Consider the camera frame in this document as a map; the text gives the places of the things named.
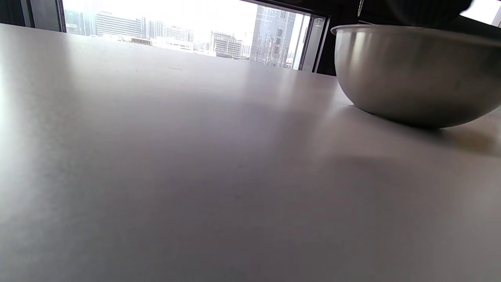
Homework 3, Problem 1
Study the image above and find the person's right hand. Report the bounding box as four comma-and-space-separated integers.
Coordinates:
385, 0, 473, 28

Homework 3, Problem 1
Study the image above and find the stainless steel mixing bowl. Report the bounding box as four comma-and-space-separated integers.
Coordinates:
331, 24, 501, 129

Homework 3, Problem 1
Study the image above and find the black window frame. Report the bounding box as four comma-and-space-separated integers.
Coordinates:
0, 0, 501, 76

